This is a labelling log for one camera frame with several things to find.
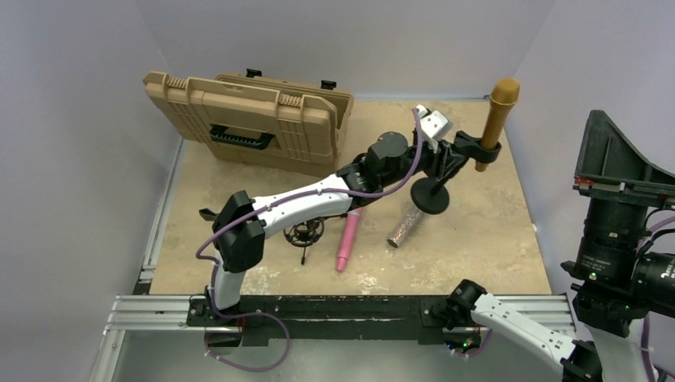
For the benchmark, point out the tan plastic hard case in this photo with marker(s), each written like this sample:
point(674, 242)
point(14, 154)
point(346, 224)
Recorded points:
point(309, 121)

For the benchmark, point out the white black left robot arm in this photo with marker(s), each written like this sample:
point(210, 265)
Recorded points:
point(245, 223)

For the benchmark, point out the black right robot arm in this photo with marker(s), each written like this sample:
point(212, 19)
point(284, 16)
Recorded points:
point(619, 278)

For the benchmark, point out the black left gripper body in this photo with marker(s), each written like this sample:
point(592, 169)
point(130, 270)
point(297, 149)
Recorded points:
point(431, 163)

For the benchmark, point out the aluminium frame rail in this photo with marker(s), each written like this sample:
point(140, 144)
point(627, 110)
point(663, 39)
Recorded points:
point(148, 313)

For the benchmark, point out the gold microphone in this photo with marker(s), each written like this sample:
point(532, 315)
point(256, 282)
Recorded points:
point(503, 98)

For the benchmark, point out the black round gold-mic stand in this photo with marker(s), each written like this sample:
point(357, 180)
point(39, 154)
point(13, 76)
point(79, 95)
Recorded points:
point(429, 194)

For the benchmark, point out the black mounting rail base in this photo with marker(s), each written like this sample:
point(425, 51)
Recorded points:
point(424, 319)

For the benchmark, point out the black case carry handle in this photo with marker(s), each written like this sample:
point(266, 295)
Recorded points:
point(219, 133)

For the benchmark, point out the black tripod shock mount stand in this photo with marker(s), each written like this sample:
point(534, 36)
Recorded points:
point(305, 234)

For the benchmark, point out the silver mesh glitter microphone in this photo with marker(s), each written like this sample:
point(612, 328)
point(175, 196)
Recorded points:
point(405, 227)

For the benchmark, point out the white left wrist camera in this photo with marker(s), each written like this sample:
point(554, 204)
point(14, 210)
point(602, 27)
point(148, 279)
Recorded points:
point(431, 126)

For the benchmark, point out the pink microphone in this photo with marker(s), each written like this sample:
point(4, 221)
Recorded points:
point(347, 239)

